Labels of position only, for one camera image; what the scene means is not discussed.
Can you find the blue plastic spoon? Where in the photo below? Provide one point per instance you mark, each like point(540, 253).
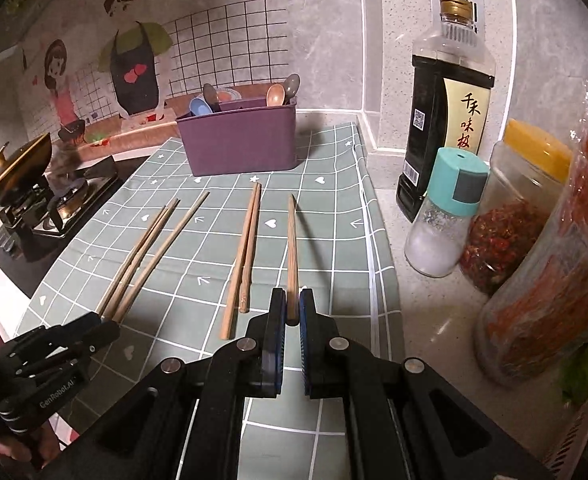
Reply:
point(200, 106)

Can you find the cartoon couple wall poster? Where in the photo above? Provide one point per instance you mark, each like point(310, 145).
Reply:
point(199, 45)

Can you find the purple utensil holder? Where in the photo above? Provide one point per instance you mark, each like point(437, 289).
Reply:
point(239, 135)

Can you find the white plastic basket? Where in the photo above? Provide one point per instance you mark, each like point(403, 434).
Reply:
point(581, 430)

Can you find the black wok with lid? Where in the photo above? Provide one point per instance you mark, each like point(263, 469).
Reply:
point(19, 165)

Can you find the plastic wrapped red bottle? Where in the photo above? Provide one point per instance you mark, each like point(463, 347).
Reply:
point(548, 300)

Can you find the dark soy sauce bottle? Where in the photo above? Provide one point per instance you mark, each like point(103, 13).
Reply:
point(433, 110)

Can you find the green leafy vegetable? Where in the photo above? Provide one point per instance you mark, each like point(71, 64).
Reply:
point(586, 367)

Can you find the yellow lid chili jar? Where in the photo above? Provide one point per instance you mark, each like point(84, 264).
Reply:
point(503, 240)

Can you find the black gas stove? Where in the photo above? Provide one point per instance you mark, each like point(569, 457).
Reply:
point(49, 220)

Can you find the person's left hand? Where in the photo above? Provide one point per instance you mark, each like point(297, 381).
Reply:
point(4, 450)

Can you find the teal cap salt shaker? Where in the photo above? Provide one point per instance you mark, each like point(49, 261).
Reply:
point(438, 240)

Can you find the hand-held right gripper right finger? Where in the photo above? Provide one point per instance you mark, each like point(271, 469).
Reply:
point(306, 340)

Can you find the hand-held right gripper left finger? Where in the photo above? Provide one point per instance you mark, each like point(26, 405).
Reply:
point(274, 340)

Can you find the green checked table mat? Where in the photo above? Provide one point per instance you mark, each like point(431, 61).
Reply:
point(199, 260)

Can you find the black plastic spoon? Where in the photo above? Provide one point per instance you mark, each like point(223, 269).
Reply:
point(292, 85)
point(210, 94)

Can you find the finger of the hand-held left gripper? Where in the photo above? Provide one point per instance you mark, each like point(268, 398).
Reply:
point(94, 337)
point(59, 332)

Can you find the brown plastic spoon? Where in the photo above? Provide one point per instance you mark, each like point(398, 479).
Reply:
point(275, 95)

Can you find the range hood with fan print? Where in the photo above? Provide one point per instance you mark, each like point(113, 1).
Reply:
point(9, 25)

